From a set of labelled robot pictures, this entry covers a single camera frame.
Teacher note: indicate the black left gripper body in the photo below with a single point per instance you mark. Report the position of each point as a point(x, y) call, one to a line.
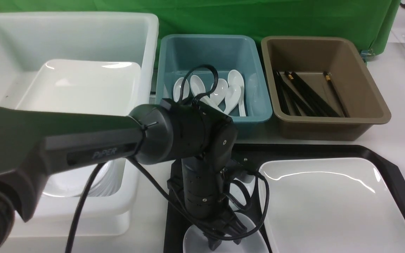
point(200, 194)

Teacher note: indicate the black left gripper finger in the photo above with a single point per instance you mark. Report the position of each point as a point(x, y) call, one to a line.
point(236, 227)
point(213, 243)

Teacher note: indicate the white bowl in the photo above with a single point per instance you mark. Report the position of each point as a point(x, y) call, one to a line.
point(242, 182)
point(195, 242)

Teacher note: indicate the large white square plate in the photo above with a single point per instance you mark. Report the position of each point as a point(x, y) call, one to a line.
point(332, 205)

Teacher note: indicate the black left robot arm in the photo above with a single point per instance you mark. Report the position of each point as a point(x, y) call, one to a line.
point(35, 145)

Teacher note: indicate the stack of white bowls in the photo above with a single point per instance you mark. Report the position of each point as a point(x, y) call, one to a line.
point(72, 183)

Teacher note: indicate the teal plastic bin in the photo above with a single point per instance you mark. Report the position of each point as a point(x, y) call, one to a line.
point(181, 52)

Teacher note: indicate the black chopsticks bundle in bin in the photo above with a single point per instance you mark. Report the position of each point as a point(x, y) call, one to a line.
point(303, 97)

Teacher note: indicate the brown plastic bin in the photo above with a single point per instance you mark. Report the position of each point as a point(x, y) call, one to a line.
point(309, 57)

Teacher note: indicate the stack of white square plates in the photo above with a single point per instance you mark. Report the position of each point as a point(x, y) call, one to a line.
point(78, 86)

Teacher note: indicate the single black chopstick in bin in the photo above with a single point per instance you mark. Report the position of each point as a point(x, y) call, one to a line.
point(335, 94)

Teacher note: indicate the green cloth backdrop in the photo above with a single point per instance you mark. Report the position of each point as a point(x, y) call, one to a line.
point(366, 23)

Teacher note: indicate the large white plastic tub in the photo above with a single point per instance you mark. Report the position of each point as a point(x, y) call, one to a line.
point(28, 42)

